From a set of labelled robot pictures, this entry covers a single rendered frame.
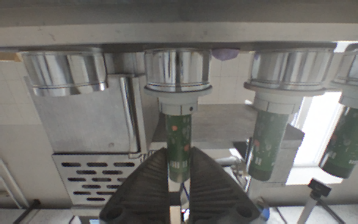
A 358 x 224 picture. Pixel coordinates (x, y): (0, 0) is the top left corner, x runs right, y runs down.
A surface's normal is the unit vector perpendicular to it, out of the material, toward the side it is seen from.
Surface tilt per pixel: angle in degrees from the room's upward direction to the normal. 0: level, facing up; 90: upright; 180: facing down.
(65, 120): 90
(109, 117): 90
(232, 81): 90
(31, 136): 90
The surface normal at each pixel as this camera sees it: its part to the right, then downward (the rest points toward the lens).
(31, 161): 0.00, 0.35
